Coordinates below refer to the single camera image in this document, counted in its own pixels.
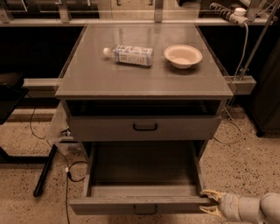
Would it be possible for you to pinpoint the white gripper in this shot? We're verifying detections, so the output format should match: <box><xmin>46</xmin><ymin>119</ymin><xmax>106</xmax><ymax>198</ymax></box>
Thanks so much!
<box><xmin>199</xmin><ymin>190</ymin><xmax>241</xmax><ymax>221</ymax></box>

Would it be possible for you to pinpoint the grey drawer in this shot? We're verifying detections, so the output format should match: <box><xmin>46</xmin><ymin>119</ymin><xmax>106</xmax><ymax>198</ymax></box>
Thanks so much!
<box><xmin>66</xmin><ymin>100</ymin><xmax>221</xmax><ymax>141</ymax></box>
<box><xmin>70</xmin><ymin>141</ymin><xmax>217</xmax><ymax>215</ymax></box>

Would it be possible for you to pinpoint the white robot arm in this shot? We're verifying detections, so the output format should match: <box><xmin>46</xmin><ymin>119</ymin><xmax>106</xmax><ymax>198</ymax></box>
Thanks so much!
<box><xmin>199</xmin><ymin>190</ymin><xmax>280</xmax><ymax>224</ymax></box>

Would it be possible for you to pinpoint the grey drawer cabinet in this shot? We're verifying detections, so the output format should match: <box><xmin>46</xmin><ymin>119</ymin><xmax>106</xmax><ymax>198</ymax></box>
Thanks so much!
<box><xmin>54</xmin><ymin>22</ymin><xmax>234</xmax><ymax>152</ymax></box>

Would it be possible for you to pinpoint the white paper bowl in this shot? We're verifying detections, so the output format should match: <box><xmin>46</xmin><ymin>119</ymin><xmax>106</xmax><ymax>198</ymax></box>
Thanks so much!
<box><xmin>164</xmin><ymin>45</ymin><xmax>203</xmax><ymax>69</ymax></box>

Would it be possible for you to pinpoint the plastic water bottle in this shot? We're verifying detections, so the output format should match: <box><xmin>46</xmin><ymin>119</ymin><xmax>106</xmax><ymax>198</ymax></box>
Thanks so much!
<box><xmin>103</xmin><ymin>45</ymin><xmax>153</xmax><ymax>67</ymax></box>

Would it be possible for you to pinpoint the black table leg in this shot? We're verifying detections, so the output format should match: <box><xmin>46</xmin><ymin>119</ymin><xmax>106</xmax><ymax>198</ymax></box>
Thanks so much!
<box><xmin>33</xmin><ymin>144</ymin><xmax>57</xmax><ymax>197</ymax></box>

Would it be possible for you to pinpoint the white power strip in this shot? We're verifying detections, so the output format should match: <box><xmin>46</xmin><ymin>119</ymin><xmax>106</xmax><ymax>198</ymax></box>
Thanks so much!
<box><xmin>208</xmin><ymin>2</ymin><xmax>249</xmax><ymax>28</ymax></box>

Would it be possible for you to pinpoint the black side table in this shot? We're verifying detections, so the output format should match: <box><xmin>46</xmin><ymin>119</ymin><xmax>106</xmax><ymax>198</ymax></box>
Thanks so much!
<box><xmin>0</xmin><ymin>73</ymin><xmax>28</xmax><ymax>124</ymax></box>

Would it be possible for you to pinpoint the black floor cable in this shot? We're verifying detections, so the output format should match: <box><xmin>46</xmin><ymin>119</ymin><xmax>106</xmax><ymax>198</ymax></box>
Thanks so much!
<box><xmin>28</xmin><ymin>104</ymin><xmax>91</xmax><ymax>224</ymax></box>

